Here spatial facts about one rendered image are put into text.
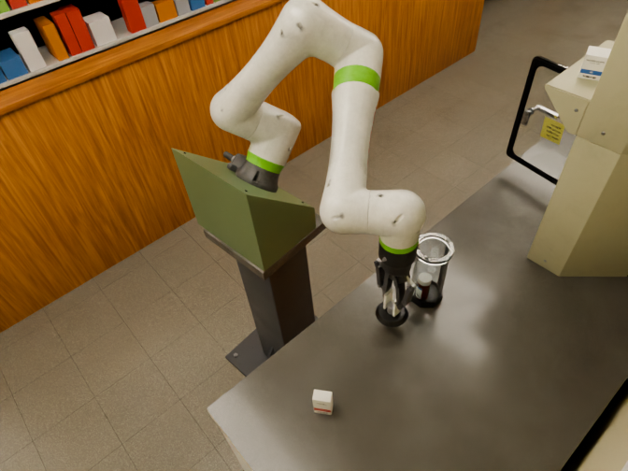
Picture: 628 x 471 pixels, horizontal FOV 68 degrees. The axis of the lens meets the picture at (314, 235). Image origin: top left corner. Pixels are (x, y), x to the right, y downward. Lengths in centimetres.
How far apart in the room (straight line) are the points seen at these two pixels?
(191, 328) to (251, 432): 143
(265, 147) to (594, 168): 91
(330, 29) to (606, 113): 67
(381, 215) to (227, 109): 62
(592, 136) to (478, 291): 54
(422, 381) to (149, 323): 178
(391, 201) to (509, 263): 70
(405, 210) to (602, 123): 54
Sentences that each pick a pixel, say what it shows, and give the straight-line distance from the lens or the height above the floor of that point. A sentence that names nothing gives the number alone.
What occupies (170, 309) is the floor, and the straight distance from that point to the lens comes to 277.
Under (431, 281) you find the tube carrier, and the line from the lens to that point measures 136.
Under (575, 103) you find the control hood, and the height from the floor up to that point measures 149.
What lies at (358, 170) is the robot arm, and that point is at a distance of 107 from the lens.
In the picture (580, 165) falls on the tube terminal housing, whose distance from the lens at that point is 140.
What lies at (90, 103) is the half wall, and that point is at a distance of 259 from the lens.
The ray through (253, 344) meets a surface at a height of 2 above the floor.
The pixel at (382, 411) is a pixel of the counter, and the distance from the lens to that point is 130.
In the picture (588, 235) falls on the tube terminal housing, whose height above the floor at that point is 113.
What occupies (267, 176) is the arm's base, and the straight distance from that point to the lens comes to 151.
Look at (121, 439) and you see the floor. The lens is 250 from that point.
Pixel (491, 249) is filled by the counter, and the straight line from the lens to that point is 165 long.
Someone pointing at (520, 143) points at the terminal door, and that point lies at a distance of 190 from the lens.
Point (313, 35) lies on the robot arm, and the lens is 118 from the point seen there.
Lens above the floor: 214
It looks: 47 degrees down
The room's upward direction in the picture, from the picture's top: 6 degrees counter-clockwise
